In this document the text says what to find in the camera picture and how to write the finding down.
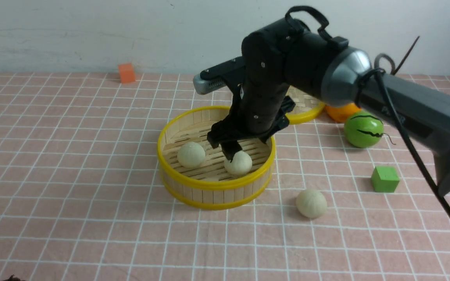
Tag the green toy watermelon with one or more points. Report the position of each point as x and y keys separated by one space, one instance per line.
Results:
x=364 y=130

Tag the orange cube block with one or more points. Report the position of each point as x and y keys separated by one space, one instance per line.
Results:
x=126 y=73

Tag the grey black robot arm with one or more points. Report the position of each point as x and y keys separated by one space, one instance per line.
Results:
x=297 y=51

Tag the white bun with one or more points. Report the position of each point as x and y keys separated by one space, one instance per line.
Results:
x=191 y=155
x=311 y=203
x=240 y=165

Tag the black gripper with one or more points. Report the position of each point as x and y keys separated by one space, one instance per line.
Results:
x=259 y=110

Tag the orange yellow toy pear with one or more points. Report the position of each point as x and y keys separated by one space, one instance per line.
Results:
x=341 y=114

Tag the woven bamboo steamer lid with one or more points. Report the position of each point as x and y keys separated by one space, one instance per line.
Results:
x=306 y=108

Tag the pink checkered tablecloth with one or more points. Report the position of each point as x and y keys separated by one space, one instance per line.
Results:
x=81 y=198

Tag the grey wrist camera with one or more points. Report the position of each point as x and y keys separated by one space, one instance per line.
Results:
x=229 y=74

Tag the green cube block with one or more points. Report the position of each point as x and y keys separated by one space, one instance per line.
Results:
x=385 y=179

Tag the bamboo steamer tray yellow rims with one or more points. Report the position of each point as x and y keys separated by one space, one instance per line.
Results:
x=210 y=186

